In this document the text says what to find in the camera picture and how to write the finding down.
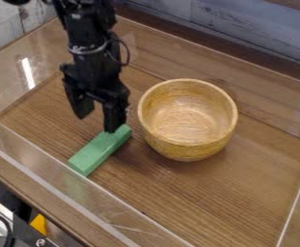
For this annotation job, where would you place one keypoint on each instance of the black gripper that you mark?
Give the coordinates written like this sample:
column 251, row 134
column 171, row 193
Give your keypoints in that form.
column 91, row 79

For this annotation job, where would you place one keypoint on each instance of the brown wooden bowl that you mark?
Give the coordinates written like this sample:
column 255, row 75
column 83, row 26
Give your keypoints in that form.
column 188, row 119

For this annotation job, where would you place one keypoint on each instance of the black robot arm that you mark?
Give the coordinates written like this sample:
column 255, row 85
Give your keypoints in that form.
column 87, row 21

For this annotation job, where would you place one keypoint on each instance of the clear acrylic tray wall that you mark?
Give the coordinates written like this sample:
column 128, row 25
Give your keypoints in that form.
column 96, row 218

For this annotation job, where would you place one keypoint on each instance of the green rectangular block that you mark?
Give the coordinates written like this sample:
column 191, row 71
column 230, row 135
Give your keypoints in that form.
column 92, row 155

